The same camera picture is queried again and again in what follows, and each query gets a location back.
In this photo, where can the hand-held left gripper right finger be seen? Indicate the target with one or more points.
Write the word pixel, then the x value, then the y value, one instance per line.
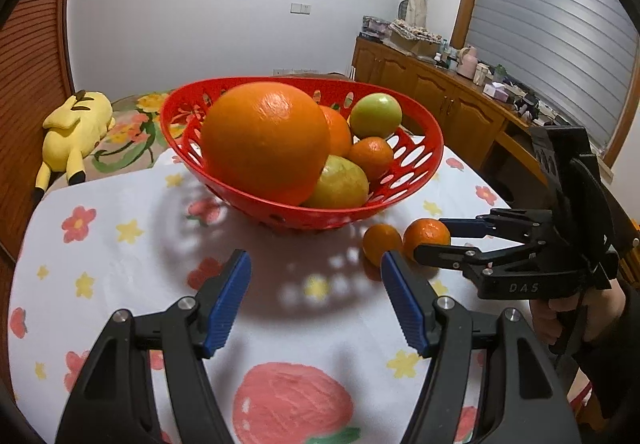
pixel 402 304

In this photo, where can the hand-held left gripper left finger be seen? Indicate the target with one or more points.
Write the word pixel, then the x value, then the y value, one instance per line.
pixel 227 304

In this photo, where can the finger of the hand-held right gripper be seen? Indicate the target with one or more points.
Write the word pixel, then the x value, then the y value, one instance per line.
pixel 450 256
pixel 470 226

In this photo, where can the small tangerine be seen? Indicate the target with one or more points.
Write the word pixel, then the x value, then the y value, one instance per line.
pixel 425 236
pixel 371 158
pixel 381 241

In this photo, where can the oblong yellow-green fruit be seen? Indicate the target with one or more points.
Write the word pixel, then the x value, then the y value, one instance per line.
pixel 340 184

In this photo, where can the round green fruit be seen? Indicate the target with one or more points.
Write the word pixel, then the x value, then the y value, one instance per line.
pixel 375 117

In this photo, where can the large orange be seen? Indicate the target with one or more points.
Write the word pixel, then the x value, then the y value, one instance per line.
pixel 265 144

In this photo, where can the red perforated plastic basket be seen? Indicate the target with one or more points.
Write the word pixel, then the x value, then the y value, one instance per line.
pixel 185 124

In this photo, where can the person's right forearm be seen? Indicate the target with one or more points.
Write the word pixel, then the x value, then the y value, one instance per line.
pixel 617 364

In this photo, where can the person's right hand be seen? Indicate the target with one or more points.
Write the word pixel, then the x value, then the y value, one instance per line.
pixel 545 321

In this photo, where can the white fruit-print cloth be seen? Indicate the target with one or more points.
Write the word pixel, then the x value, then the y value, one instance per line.
pixel 125 264

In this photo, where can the black desk gadget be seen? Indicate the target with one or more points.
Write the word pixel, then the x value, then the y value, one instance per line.
pixel 527 104

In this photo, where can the wooden sideboard cabinet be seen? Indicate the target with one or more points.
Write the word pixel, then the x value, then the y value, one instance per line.
pixel 440 104

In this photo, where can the pink tissue box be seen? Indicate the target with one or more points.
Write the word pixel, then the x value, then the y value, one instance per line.
pixel 495 92

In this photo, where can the white cup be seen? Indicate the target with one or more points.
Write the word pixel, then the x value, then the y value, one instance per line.
pixel 481 74

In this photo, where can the medium orange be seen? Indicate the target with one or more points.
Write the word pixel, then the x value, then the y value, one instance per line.
pixel 341 132

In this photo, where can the pink kettle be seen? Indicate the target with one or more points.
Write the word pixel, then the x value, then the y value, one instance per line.
pixel 467 63

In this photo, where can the grey window blind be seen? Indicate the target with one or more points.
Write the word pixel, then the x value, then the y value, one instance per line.
pixel 550 14

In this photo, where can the floral blanket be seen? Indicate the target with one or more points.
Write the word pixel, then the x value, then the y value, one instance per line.
pixel 135 134

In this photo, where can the box with patterned cloth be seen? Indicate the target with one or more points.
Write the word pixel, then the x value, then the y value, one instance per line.
pixel 415 37

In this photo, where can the stacked clear storage boxes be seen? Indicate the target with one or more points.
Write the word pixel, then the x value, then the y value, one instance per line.
pixel 376 27

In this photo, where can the small desk fan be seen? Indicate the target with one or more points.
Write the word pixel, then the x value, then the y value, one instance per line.
pixel 405 10

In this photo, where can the yellow plush toy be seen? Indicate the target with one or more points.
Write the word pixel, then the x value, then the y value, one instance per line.
pixel 75 129

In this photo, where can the wooden louvred wardrobe door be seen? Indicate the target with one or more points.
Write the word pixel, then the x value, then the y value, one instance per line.
pixel 30 74

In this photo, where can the white wall outlet strip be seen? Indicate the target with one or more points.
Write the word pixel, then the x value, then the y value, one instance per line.
pixel 295 71

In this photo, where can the white wall switch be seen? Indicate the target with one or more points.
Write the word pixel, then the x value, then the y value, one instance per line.
pixel 300 8

